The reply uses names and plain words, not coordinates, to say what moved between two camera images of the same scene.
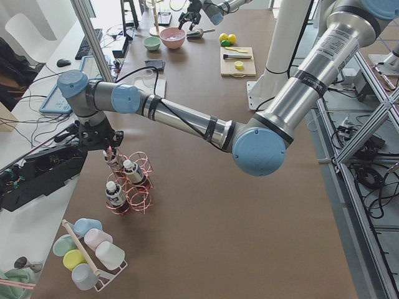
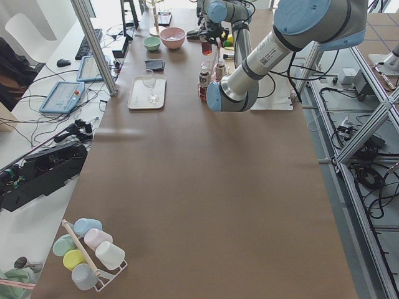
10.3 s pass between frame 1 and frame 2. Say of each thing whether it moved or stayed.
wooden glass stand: stayed
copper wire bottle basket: moved
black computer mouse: stayed
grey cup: stayed
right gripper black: moved
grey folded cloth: stayed
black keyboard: stayed
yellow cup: stayed
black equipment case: stayed
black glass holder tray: stayed
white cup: stayed
